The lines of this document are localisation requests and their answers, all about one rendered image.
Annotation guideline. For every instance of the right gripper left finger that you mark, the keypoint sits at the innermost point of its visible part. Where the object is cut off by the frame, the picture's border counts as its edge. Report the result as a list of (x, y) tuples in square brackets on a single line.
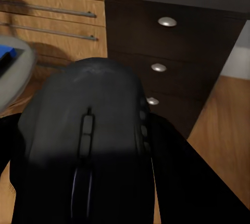
[(8, 126)]

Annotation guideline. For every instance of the folder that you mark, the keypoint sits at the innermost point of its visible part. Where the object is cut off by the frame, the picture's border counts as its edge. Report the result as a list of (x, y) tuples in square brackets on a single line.
[(6, 55)]

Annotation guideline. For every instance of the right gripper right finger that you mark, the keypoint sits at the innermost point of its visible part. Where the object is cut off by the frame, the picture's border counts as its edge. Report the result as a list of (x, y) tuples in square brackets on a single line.
[(188, 190)]

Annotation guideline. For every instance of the swivel chair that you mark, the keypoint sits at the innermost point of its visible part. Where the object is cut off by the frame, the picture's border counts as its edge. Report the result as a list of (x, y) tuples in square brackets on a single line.
[(16, 75)]

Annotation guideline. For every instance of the mouse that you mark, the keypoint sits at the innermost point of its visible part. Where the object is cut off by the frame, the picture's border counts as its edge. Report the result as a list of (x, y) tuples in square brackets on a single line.
[(81, 151)]

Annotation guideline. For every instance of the cabinet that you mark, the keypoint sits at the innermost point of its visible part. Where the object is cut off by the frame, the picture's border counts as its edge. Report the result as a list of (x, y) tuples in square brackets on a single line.
[(179, 55), (59, 31)]

